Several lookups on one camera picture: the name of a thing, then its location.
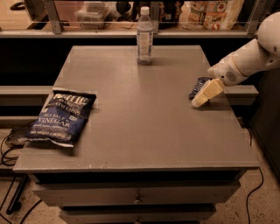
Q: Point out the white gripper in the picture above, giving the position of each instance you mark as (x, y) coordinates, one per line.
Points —
(224, 71)

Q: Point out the dark blue rxbar wrapper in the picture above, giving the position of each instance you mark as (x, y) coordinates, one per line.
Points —
(198, 86)

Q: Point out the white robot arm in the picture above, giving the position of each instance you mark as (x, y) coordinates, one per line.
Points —
(259, 54)

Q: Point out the colourful snack bag background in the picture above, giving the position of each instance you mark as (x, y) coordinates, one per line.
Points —
(214, 15)

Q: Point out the blue kettle chip bag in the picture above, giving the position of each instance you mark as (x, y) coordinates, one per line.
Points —
(63, 117)

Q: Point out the dark package on shelf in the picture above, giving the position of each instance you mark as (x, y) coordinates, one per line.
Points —
(169, 13)

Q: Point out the clear plastic water bottle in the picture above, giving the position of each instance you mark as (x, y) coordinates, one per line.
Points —
(144, 36)

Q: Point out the grey drawer cabinet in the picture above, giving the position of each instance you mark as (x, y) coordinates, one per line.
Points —
(143, 137)

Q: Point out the round metal drawer knob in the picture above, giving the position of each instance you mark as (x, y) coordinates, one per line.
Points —
(137, 200)

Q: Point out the clear plastic container background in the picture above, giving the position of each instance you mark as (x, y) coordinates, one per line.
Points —
(92, 15)

